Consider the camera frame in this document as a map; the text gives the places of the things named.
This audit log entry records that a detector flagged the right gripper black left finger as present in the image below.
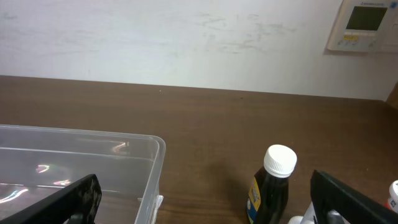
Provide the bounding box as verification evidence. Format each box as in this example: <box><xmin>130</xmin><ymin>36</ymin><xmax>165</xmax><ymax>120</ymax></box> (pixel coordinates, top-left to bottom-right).
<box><xmin>1</xmin><ymin>174</ymin><xmax>102</xmax><ymax>224</ymax></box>

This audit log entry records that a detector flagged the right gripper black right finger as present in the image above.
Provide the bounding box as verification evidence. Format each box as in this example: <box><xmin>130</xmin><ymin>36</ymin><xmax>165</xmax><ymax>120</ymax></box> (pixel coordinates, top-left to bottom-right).
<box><xmin>310</xmin><ymin>170</ymin><xmax>397</xmax><ymax>224</ymax></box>

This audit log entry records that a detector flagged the white pump lotion bottle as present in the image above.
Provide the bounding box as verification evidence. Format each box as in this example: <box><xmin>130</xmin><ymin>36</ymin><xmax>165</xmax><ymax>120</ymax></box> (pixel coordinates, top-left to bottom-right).
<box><xmin>287</xmin><ymin>203</ymin><xmax>318</xmax><ymax>224</ymax></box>

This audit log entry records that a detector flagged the orange tube white cap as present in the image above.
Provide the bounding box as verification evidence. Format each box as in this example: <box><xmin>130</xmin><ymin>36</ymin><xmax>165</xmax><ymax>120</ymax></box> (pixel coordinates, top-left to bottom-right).
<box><xmin>385</xmin><ymin>180</ymin><xmax>398</xmax><ymax>213</ymax></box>

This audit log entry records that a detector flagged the dark syrup bottle white cap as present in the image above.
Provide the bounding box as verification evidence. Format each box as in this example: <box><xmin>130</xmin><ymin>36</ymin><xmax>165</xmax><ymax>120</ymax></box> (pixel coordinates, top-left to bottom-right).
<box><xmin>246</xmin><ymin>144</ymin><xmax>297</xmax><ymax>224</ymax></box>

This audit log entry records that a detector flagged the clear plastic container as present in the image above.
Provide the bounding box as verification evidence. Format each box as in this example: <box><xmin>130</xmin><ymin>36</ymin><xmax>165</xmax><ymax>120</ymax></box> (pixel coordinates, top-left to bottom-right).
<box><xmin>1</xmin><ymin>125</ymin><xmax>166</xmax><ymax>223</ymax></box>

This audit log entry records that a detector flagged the white wall control panel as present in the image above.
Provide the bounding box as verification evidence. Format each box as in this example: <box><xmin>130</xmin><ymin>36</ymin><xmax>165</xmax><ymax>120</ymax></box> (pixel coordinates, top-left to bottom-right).
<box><xmin>326</xmin><ymin>0</ymin><xmax>397</xmax><ymax>53</ymax></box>

